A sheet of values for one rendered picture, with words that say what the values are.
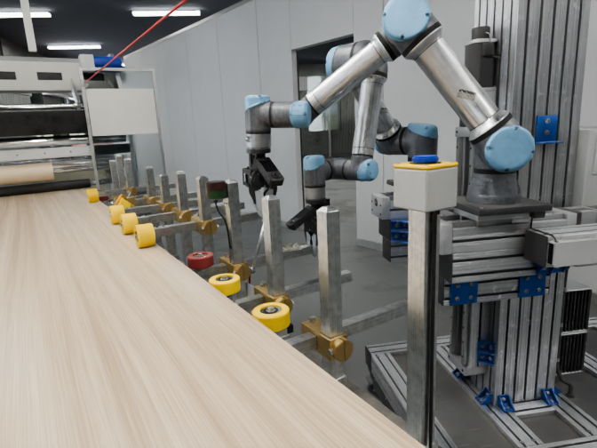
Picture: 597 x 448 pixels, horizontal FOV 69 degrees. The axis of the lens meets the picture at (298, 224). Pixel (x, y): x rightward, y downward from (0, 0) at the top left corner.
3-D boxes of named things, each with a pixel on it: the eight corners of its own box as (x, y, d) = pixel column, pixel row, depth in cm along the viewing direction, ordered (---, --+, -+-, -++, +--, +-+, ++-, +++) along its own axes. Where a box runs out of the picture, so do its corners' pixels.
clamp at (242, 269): (234, 268, 148) (232, 254, 147) (251, 279, 136) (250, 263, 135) (218, 272, 145) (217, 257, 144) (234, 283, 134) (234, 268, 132)
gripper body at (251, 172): (263, 184, 140) (262, 147, 136) (276, 188, 133) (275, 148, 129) (242, 187, 136) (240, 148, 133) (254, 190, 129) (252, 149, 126)
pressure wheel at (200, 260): (210, 282, 143) (207, 248, 140) (219, 288, 136) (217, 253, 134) (187, 287, 139) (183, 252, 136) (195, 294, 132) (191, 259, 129)
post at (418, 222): (418, 437, 82) (423, 204, 72) (440, 453, 78) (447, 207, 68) (401, 448, 79) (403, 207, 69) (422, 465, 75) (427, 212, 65)
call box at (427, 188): (422, 205, 74) (423, 159, 72) (457, 211, 68) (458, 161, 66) (392, 212, 70) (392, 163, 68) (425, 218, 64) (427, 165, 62)
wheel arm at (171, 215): (242, 208, 197) (241, 200, 197) (245, 209, 194) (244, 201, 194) (127, 225, 172) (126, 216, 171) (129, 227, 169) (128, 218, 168)
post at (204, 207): (216, 300, 166) (204, 175, 155) (219, 303, 163) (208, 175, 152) (207, 302, 164) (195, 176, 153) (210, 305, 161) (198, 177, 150)
